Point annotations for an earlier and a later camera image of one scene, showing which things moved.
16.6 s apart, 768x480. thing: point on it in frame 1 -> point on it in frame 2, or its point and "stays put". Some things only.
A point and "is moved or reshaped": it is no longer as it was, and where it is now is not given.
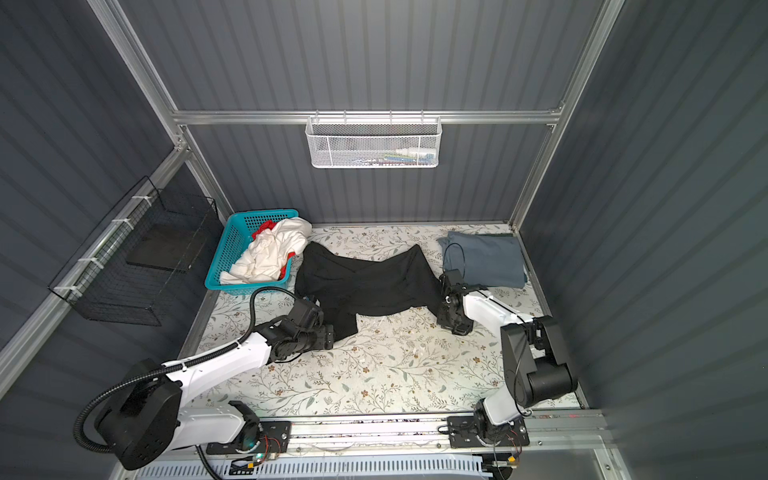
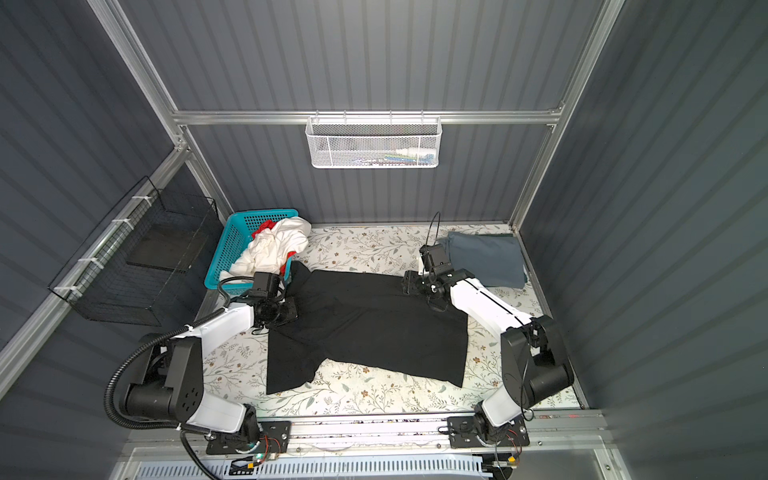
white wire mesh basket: [373, 141] stays put
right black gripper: [442, 319] -> [410, 284]
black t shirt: [346, 287] is moved or reshaped
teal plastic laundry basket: [236, 239] stays put
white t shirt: [268, 252] stays put
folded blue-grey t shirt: [488, 259] stays put
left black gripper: [325, 337] -> [292, 311]
